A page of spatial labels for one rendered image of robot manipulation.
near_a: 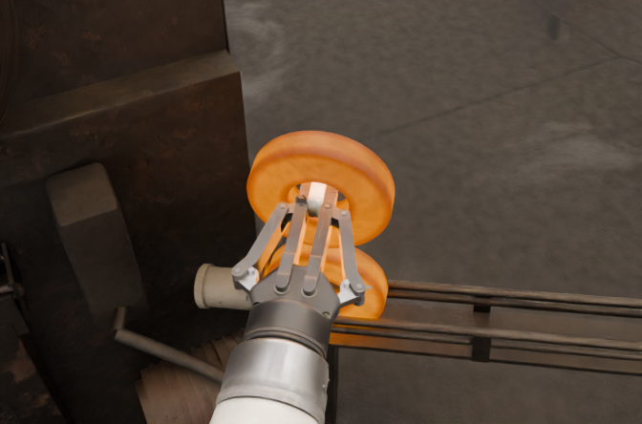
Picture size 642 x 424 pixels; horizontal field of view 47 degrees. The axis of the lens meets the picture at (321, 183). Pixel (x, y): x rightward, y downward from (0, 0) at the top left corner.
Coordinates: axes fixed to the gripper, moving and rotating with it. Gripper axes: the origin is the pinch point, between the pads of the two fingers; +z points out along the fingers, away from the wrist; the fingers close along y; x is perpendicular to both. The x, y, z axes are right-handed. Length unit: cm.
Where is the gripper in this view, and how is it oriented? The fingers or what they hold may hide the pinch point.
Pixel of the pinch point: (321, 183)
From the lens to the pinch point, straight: 77.0
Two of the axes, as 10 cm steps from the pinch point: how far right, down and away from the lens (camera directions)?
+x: -0.1, -6.5, -7.6
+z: 1.7, -7.5, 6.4
